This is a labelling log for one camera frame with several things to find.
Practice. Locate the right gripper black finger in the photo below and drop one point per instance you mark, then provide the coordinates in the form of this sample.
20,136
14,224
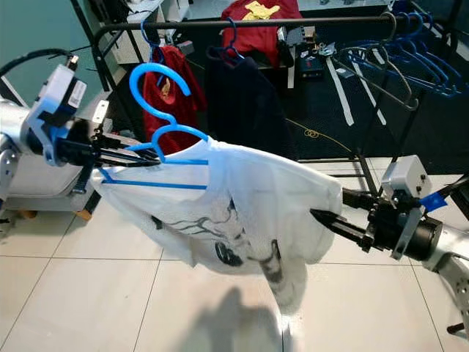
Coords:
344,222
352,236

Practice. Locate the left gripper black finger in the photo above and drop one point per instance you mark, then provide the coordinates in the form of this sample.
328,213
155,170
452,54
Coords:
128,162
128,149

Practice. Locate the blue plastic hanger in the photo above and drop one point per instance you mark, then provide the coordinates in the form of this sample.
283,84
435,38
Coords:
436,66
454,81
158,66
133,88
233,40

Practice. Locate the white printed t-shirt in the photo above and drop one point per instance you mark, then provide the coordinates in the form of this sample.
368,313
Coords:
264,191

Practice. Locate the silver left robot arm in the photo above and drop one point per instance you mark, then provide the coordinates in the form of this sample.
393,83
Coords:
15,125

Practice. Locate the red t-shirt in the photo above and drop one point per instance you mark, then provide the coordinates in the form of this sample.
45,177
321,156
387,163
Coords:
179,110

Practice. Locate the white shelf unit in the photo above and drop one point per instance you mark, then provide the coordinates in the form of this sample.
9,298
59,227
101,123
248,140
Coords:
128,40

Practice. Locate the dark navy plain shirt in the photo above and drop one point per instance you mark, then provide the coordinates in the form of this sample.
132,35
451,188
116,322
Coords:
249,110

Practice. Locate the small black box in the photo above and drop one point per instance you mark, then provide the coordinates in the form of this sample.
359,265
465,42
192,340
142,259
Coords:
311,66

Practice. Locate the black clothes rack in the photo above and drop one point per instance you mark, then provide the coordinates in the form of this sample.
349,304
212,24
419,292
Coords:
337,19

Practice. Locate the red shirt large yellow print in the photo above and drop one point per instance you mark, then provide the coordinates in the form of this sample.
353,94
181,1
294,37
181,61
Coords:
289,9

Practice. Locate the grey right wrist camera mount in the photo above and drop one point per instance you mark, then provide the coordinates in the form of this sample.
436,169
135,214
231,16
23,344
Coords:
407,176

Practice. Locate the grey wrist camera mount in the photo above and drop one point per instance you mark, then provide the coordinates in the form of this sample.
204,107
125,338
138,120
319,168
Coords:
58,92
407,176

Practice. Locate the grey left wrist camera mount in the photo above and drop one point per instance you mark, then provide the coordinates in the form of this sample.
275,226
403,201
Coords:
58,92

